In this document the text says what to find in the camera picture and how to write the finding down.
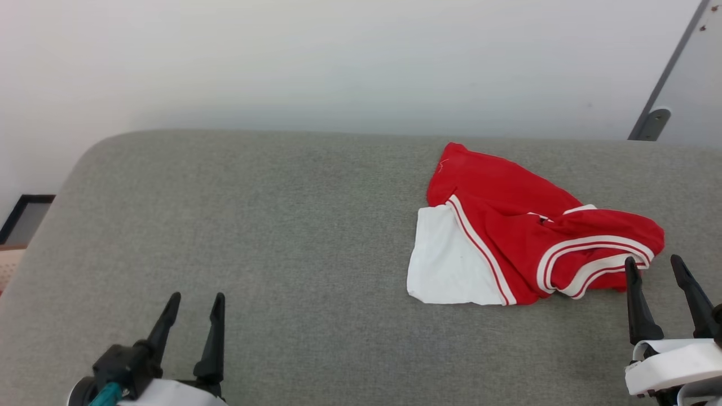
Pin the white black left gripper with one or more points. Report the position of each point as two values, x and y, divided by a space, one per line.
130 372

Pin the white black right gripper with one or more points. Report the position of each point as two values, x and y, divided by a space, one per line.
677 366

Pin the beige perforated board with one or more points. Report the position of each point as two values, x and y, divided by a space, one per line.
8 268

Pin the red and white garment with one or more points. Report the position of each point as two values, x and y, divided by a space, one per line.
496 225

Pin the light grey panel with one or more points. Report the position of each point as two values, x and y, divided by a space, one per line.
696 84

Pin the black framed grey board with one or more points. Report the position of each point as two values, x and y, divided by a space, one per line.
34 217

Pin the dark grey metal bar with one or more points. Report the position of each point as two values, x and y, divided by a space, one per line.
648 127

